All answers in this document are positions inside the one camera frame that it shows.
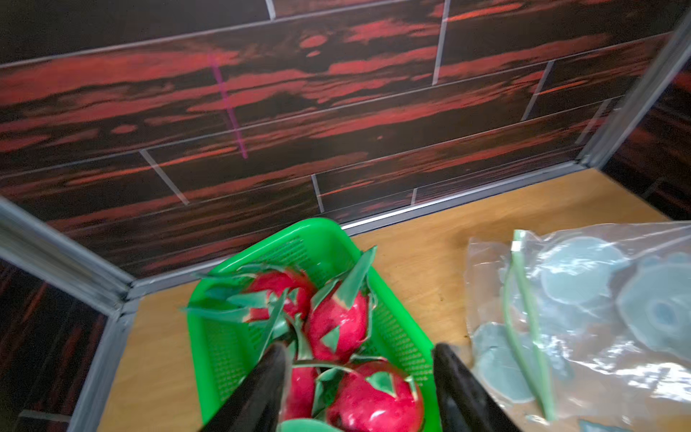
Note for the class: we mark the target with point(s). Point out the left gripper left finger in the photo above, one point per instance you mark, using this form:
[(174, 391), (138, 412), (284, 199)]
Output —
[(256, 403)]

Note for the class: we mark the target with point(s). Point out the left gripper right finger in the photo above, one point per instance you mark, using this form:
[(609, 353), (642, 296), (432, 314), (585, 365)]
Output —
[(463, 402)]

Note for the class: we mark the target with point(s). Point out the clear zip-top bag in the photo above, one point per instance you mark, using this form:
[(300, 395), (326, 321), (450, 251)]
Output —
[(585, 329)]

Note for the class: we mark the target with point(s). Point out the red green dragon fruit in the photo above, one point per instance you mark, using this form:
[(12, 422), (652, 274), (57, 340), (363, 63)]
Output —
[(251, 293)]

